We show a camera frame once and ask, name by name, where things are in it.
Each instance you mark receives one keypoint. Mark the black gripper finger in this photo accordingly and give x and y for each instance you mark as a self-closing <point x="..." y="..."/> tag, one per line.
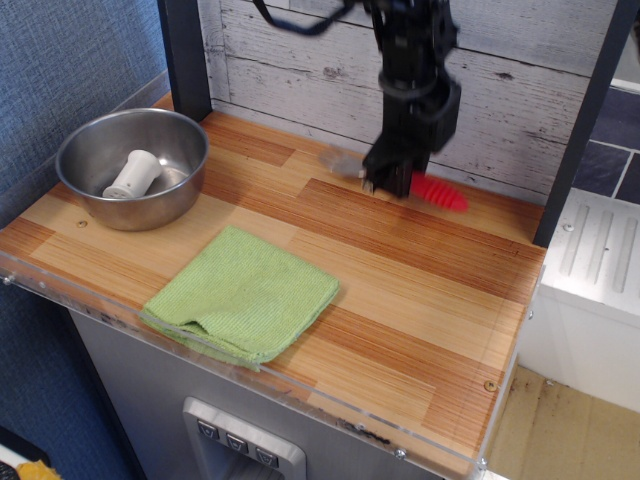
<point x="397" y="178"/>
<point x="372" y="180"/>

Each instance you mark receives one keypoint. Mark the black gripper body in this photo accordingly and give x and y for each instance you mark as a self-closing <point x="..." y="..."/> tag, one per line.
<point x="417" y="122"/>

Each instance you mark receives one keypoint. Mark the red handled metal fork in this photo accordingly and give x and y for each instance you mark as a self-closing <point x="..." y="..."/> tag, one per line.
<point x="431" y="189"/>

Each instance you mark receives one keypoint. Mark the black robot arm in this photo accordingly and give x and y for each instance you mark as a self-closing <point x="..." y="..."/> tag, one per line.
<point x="414" y="39"/>

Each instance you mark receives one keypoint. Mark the green microfiber cloth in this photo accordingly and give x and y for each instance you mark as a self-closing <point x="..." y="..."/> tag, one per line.
<point x="242" y="300"/>

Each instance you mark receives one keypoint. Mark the white salt shaker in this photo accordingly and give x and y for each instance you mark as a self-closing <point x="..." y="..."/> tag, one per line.
<point x="133" y="181"/>

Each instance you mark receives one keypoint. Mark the stainless steel bowl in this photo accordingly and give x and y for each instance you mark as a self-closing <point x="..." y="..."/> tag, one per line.
<point x="91" y="158"/>

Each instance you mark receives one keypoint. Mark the white toy sink drainboard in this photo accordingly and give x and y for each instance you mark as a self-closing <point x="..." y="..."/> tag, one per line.
<point x="583" y="325"/>

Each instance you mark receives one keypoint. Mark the silver toy dishwasher cabinet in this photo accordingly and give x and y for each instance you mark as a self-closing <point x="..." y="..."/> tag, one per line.
<point x="327" y="408"/>

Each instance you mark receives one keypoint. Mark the dishwasher button panel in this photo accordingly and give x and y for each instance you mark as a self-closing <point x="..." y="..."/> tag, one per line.
<point x="227" y="447"/>

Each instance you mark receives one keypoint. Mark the yellow black object at corner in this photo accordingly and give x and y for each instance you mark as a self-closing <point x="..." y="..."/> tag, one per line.
<point x="18" y="467"/>

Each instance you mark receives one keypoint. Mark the dark right frame post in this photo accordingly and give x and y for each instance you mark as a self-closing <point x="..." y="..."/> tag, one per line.
<point x="606" y="64"/>

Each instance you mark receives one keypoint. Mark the dark frame post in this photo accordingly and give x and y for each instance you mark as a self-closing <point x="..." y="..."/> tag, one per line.
<point x="185" y="57"/>
<point x="606" y="64"/>

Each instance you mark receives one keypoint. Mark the dark left frame post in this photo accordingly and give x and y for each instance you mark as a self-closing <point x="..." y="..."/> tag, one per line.
<point x="185" y="57"/>

